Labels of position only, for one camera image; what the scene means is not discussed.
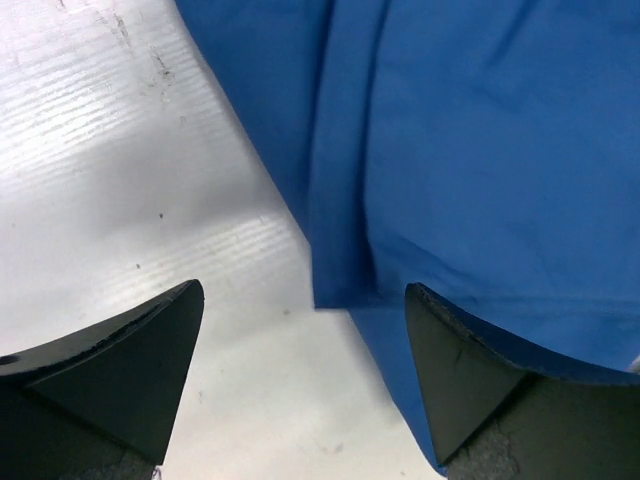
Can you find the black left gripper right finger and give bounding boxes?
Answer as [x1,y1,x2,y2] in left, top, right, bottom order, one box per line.
[406,284,639,465]

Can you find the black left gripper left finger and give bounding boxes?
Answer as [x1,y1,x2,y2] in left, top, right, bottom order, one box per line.
[1,280,204,465]

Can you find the blue surgical drape cloth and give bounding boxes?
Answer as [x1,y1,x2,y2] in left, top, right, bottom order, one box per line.
[177,1,639,466]

